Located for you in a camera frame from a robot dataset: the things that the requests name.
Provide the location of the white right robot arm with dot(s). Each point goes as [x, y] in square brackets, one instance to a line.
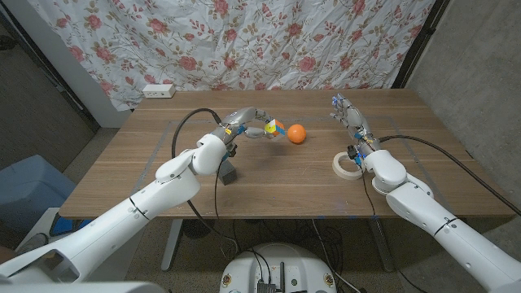
[427, 211]

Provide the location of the grey table leg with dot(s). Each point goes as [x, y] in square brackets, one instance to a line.
[382, 248]

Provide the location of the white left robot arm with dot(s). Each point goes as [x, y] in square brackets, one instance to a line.
[122, 219]

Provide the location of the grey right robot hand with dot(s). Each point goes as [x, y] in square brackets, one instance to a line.
[353, 120]

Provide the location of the black backdrop pole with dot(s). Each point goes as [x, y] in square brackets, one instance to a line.
[419, 40]

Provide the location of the cream masking tape roll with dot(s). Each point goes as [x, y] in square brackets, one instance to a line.
[340, 171]

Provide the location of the white power strip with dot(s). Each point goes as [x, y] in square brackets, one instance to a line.
[158, 90]

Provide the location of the orange ball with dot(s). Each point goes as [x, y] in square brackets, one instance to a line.
[296, 133]

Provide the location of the multicoloured Rubik's cube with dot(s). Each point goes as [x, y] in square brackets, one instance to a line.
[277, 129]

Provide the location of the person's brown leg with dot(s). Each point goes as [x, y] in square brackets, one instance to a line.
[6, 254]

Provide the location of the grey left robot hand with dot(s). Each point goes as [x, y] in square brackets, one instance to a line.
[240, 118]

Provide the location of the white platform with blue pads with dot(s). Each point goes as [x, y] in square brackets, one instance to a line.
[45, 224]

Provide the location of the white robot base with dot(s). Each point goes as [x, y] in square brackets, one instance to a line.
[244, 268]

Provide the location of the white table leg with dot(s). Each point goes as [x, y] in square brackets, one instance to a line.
[171, 248]

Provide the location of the grey sneaker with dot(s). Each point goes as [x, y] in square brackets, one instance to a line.
[32, 243]

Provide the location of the black round floor object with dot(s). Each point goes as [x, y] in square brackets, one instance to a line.
[201, 228]

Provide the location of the dark grey block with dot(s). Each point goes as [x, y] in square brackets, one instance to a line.
[230, 175]

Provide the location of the floral print backdrop cloth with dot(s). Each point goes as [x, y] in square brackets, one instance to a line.
[244, 40]

